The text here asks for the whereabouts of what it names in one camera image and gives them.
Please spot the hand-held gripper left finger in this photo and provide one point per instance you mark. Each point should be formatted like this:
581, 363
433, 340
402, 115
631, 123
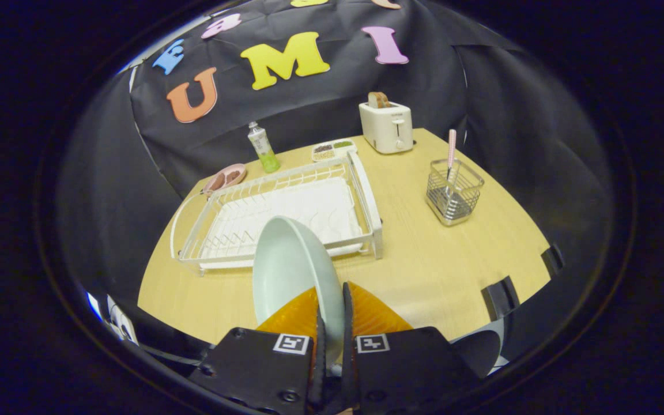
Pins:
251, 369

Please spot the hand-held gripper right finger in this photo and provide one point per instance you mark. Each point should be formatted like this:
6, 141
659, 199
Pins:
407, 369

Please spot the pale green plate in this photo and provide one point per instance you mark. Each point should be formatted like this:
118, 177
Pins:
291, 271

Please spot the pink dish with food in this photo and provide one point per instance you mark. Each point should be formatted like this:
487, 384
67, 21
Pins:
225, 178

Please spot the white divided dish with food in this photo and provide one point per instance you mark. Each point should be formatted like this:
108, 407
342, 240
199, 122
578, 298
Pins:
332, 151

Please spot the black table clamp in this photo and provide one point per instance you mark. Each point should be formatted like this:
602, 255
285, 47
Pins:
500, 298
553, 260

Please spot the clear bottle with green liquid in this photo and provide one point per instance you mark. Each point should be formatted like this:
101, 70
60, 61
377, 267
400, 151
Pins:
263, 147

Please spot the white toaster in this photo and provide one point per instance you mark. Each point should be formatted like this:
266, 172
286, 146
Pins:
387, 129

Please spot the brown bread slice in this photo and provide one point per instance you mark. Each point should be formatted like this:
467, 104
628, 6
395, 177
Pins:
379, 100

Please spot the black backdrop cloth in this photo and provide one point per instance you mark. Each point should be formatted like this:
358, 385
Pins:
320, 98

